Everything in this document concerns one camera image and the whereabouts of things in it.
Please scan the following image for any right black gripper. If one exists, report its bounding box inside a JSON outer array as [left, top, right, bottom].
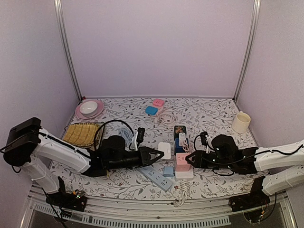
[[186, 151, 233, 170]]

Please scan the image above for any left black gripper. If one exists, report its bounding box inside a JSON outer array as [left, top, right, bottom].
[[107, 146, 164, 171]]

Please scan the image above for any white power strip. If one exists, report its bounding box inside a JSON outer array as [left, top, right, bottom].
[[173, 125, 194, 181]]

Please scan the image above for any white charger with cable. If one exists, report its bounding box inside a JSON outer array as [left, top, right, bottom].
[[179, 132, 190, 152]]

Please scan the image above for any light blue plug adapter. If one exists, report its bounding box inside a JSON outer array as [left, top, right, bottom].
[[163, 166, 174, 178]]

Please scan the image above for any light blue power strip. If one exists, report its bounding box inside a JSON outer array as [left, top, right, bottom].
[[137, 166, 173, 191]]

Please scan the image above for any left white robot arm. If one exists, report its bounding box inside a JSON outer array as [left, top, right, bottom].
[[0, 117, 164, 206]]

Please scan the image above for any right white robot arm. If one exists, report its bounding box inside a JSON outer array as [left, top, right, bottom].
[[185, 134, 304, 207]]

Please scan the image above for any pink cube socket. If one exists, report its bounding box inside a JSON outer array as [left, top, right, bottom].
[[175, 152, 192, 172]]

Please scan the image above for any blue cube socket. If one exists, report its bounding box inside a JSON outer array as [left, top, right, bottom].
[[174, 138, 188, 155]]

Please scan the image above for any dark green cube socket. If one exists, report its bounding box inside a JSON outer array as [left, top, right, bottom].
[[173, 125, 187, 139]]

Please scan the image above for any blue case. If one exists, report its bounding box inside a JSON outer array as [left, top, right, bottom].
[[145, 106, 158, 116]]

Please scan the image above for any pink case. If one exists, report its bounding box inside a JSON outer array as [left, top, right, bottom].
[[152, 98, 165, 107]]

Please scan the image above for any cream mug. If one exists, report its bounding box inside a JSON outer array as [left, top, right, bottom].
[[232, 111, 251, 133]]

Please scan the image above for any yellow woven basket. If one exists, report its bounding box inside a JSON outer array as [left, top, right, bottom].
[[62, 123, 101, 148]]

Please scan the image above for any pink plate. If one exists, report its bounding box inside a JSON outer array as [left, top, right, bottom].
[[75, 99, 104, 120]]

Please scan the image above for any white bowl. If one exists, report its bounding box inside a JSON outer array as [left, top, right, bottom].
[[79, 101, 98, 117]]

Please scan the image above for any white power strip cable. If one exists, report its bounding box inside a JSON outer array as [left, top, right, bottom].
[[174, 179, 190, 208]]

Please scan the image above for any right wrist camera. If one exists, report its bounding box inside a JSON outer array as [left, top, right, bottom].
[[200, 132, 210, 153]]

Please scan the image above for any white pink coiled cable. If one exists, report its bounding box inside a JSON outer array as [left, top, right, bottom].
[[153, 106, 178, 126]]

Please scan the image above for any front aluminium rail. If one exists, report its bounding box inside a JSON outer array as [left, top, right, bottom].
[[20, 184, 299, 228]]

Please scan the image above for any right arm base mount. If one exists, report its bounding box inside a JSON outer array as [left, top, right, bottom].
[[228, 176, 270, 212]]

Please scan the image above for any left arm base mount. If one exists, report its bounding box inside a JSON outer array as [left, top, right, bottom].
[[46, 177, 87, 212]]

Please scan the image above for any right aluminium frame post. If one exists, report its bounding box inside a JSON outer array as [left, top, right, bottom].
[[233, 0, 261, 103]]

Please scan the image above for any aluminium frame post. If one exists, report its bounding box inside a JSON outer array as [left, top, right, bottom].
[[54, 0, 83, 102], [233, 0, 261, 103]]

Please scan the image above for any left aluminium frame post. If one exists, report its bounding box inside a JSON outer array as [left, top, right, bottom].
[[54, 0, 83, 102]]

